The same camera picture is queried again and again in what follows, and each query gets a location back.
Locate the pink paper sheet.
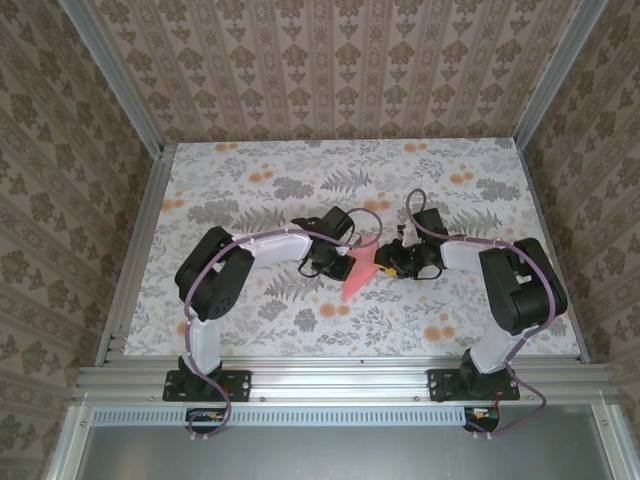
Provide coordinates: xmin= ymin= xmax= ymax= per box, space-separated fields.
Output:
xmin=341 ymin=235 xmax=381 ymax=302

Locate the floral patterned table cover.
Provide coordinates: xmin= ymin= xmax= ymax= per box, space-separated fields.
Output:
xmin=122 ymin=141 xmax=584 ymax=359

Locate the black connector board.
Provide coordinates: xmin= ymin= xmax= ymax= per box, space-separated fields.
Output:
xmin=463 ymin=405 xmax=502 ymax=434
xmin=185 ymin=407 xmax=232 ymax=435

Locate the grey metal panel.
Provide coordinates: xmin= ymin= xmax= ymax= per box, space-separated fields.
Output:
xmin=47 ymin=404 xmax=640 ymax=480

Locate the aluminium cross rail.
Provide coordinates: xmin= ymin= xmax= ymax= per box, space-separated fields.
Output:
xmin=72 ymin=363 xmax=619 ymax=404

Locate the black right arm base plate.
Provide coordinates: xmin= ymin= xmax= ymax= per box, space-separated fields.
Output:
xmin=427 ymin=368 xmax=521 ymax=404

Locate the aluminium table side rail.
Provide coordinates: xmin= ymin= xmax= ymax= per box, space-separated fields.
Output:
xmin=514 ymin=139 xmax=591 ymax=364
xmin=94 ymin=144 xmax=176 ymax=366

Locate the grey slotted cable duct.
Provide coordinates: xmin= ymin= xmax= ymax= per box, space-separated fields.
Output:
xmin=92 ymin=405 xmax=469 ymax=427

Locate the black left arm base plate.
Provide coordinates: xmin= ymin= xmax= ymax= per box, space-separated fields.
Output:
xmin=162 ymin=368 xmax=252 ymax=403

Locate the aluminium frame post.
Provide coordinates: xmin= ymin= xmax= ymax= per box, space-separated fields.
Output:
xmin=510 ymin=0 xmax=601 ymax=151
xmin=63 ymin=0 xmax=174 ymax=159

